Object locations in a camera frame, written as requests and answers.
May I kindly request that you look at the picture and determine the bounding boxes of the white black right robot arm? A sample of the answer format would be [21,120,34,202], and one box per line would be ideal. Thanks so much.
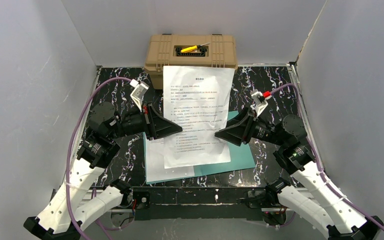
[214,108,384,240]

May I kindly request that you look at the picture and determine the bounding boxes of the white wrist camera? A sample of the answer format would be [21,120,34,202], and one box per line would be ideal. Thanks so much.
[250,89,272,118]
[129,79,149,112]

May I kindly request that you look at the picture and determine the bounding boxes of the tan plastic toolbox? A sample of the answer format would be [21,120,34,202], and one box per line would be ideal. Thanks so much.
[144,34,238,90]

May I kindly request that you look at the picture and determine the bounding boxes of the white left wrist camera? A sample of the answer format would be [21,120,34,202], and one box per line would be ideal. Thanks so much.
[129,79,149,112]

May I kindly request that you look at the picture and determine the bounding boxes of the yellow handled screwdriver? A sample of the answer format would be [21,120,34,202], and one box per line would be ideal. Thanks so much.
[180,42,210,54]

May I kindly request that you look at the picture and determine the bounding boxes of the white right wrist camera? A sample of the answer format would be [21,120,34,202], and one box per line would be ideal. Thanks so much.
[250,89,272,118]

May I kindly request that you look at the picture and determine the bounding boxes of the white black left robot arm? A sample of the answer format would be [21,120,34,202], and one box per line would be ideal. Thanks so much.
[23,101,183,240]

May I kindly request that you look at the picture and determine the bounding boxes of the aluminium frame rail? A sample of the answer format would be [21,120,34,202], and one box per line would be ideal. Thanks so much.
[47,188,113,213]

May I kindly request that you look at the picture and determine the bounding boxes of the printed white paper sheet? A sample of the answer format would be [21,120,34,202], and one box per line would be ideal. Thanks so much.
[144,134,195,184]

